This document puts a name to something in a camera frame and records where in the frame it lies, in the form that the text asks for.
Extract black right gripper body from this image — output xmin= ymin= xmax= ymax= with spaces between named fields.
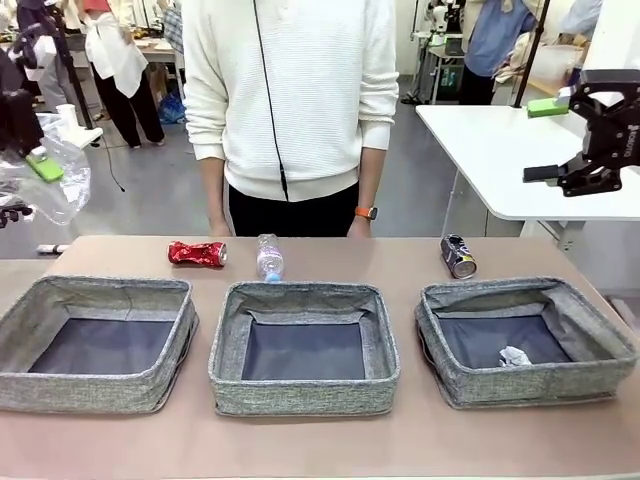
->
xmin=582 ymin=112 xmax=640 ymax=169

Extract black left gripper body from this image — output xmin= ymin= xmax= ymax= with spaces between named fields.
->
xmin=0 ymin=89 xmax=45 ymax=156

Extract clear plastic cup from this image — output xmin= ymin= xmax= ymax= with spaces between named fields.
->
xmin=0 ymin=113 xmax=92 ymax=227

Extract crushed dark Pepsi can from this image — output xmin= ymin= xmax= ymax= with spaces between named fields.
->
xmin=439 ymin=233 xmax=479 ymax=280

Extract crushed red can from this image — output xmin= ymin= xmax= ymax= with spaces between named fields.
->
xmin=168 ymin=240 xmax=230 ymax=270

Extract white paper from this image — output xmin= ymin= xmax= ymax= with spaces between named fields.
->
xmin=498 ymin=346 xmax=532 ymax=368

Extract clear plastic bottle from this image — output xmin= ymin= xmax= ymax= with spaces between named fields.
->
xmin=256 ymin=233 xmax=287 ymax=284

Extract person's right forearm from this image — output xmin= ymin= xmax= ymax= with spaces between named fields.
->
xmin=199 ymin=157 xmax=229 ymax=226

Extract person's left forearm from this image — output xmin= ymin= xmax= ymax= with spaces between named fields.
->
xmin=357 ymin=147 xmax=389 ymax=209

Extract person's left hand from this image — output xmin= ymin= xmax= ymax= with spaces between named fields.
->
xmin=346 ymin=217 xmax=374 ymax=239

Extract black tripod pole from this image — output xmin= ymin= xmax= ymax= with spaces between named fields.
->
xmin=52 ymin=0 xmax=96 ymax=130
xmin=514 ymin=0 xmax=551 ymax=109

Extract bystander in grey clothes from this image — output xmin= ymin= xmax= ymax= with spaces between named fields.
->
xmin=14 ymin=0 xmax=76 ymax=114

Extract white paper cup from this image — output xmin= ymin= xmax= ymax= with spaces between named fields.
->
xmin=56 ymin=103 xmax=81 ymax=130

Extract black chair caster base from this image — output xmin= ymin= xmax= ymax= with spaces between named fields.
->
xmin=0 ymin=202 xmax=36 ymax=229

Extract small white side table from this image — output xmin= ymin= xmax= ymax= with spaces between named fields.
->
xmin=49 ymin=124 xmax=105 ymax=151

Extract bystander in blue shirt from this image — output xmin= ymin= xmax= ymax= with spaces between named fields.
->
xmin=458 ymin=0 xmax=539 ymax=105

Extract bystander in light blue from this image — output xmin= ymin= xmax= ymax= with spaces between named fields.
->
xmin=558 ymin=0 xmax=604 ymax=39

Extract bystander in white shirt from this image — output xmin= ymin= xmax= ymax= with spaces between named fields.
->
xmin=82 ymin=0 xmax=166 ymax=149

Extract blue plastic bag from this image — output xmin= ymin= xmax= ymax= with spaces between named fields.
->
xmin=158 ymin=91 xmax=186 ymax=125

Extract small white background robot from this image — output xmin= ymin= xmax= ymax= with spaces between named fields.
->
xmin=422 ymin=0 xmax=469 ymax=46

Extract plaid cloth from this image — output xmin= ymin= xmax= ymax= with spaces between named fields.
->
xmin=162 ymin=2 xmax=185 ymax=56

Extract grey fabric basket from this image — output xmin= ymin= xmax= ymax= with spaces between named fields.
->
xmin=208 ymin=281 xmax=402 ymax=418
xmin=0 ymin=274 xmax=201 ymax=415
xmin=413 ymin=277 xmax=640 ymax=411

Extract person in white sweater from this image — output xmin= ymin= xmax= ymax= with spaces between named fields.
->
xmin=182 ymin=0 xmax=400 ymax=203

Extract black trousers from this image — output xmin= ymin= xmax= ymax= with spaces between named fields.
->
xmin=227 ymin=179 xmax=361 ymax=238

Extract hanging black cable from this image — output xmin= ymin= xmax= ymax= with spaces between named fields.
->
xmin=102 ymin=134 xmax=127 ymax=194

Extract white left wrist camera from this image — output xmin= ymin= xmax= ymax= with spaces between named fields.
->
xmin=19 ymin=32 xmax=57 ymax=81

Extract thin black microphone cable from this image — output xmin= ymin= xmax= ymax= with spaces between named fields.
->
xmin=252 ymin=0 xmax=290 ymax=203

